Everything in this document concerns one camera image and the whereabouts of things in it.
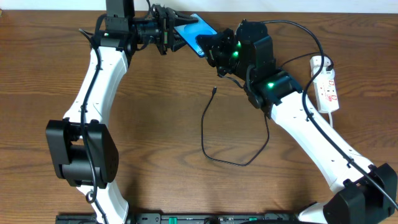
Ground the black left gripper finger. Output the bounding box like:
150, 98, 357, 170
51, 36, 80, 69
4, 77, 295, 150
170, 9, 198, 27
167, 32, 187, 52

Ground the white USB charger plug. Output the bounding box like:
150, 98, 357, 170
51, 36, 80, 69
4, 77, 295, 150
309, 55, 335, 72

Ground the white power strip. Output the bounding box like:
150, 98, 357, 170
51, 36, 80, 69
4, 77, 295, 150
313, 57, 340, 113

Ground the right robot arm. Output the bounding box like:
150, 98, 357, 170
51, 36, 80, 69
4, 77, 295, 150
196, 21, 397, 223

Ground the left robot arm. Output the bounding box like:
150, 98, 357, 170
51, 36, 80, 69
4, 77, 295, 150
45, 0, 198, 223

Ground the black left camera cable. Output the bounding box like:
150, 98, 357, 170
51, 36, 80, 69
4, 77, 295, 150
77, 0, 156, 224

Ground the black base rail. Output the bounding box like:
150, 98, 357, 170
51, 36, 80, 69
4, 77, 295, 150
55, 212, 299, 224

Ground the blue Galaxy smartphone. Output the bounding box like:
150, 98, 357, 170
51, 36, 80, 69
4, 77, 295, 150
175, 14, 217, 58

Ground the black USB charging cable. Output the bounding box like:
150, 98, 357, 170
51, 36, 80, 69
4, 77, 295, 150
200, 51, 335, 167

